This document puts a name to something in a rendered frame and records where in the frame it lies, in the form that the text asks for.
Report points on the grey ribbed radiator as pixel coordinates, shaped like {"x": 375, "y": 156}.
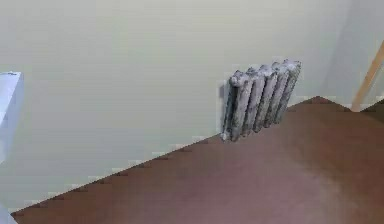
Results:
{"x": 260, "y": 100}

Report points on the tan wooden door frame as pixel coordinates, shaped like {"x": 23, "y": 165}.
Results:
{"x": 368, "y": 80}

